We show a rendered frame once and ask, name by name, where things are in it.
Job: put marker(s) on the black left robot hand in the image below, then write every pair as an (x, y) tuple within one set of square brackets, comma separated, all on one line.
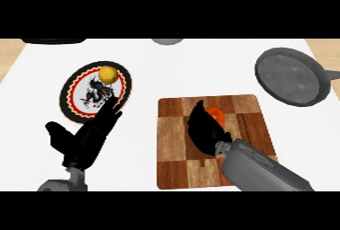
[(89, 136)]

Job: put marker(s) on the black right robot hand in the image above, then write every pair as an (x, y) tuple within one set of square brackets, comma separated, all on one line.
[(205, 131)]

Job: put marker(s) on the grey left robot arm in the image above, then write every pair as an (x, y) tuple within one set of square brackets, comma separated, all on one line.
[(64, 181)]

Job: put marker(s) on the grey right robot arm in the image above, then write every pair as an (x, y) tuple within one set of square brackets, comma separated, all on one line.
[(261, 169)]

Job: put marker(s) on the orange squash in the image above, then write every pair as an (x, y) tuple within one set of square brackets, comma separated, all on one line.
[(218, 115)]

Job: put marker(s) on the checkered wooden cutting board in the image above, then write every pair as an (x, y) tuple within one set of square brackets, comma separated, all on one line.
[(177, 143)]

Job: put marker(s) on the dark grey frying pan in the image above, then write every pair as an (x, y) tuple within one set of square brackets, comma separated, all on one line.
[(290, 76)]

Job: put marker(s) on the black-rimmed decorated plate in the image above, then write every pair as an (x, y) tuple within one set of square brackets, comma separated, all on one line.
[(85, 92)]

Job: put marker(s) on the yellow round fruit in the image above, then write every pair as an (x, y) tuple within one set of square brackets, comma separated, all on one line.
[(109, 75)]

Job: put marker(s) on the grey round object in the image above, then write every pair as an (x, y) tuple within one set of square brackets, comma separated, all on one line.
[(168, 41)]

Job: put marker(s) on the black round object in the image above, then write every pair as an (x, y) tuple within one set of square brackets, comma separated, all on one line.
[(54, 40)]

